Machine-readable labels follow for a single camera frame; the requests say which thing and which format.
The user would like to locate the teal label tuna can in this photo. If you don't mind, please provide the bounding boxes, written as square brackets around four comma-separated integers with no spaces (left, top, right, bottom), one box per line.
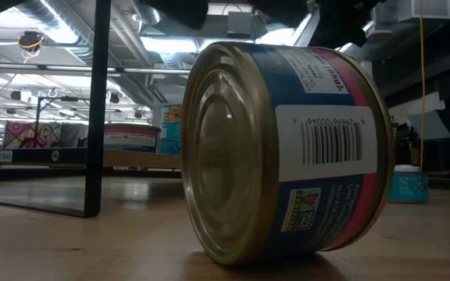
[159,122,183,141]
[158,139,183,157]
[387,171,430,205]
[159,104,183,124]

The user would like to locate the blue red label salmon can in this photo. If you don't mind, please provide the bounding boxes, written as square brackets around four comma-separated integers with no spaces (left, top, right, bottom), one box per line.
[103,123,162,154]
[180,41,397,267]

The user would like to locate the pale grey panel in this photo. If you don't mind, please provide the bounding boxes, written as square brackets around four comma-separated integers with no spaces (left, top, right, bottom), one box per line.
[406,109,450,141]

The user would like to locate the long ceiling light bar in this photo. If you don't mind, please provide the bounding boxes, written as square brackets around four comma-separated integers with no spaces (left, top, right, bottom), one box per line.
[0,61,193,76]

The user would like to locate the black orange hanging reel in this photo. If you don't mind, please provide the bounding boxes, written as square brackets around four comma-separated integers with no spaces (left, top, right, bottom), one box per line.
[16,30,46,63]

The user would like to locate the grey fabric bin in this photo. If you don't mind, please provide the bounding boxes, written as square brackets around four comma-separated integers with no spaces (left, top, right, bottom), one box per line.
[59,123,89,148]

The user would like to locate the colourful patterned fabric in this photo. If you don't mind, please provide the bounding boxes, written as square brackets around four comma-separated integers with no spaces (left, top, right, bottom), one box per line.
[2,121,63,149]

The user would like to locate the yellow hanging cable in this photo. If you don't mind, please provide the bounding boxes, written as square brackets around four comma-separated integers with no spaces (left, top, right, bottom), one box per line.
[419,0,427,172]

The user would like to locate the silver ventilation duct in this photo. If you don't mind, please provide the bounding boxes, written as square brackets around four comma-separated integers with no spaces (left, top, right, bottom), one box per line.
[13,0,93,66]

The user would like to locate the black table frame rail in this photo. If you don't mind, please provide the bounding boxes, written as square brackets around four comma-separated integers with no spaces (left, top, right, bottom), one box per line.
[0,166,450,193]

